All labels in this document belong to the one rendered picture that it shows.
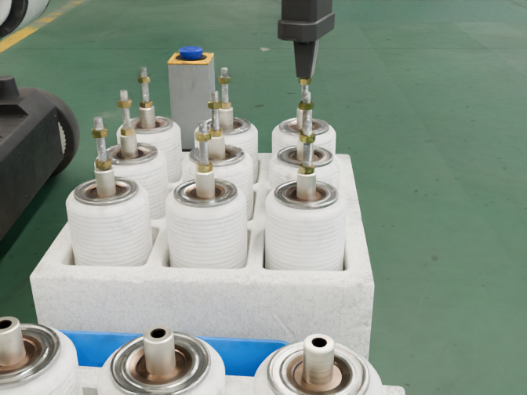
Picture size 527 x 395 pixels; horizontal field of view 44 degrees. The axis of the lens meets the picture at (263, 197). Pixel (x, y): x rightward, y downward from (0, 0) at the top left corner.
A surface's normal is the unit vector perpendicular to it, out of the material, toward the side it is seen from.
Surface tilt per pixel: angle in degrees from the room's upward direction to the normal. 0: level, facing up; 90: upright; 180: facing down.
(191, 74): 90
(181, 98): 90
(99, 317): 90
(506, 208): 0
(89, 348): 88
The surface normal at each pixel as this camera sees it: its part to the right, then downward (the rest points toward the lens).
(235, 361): -0.07, 0.40
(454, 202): 0.00, -0.90
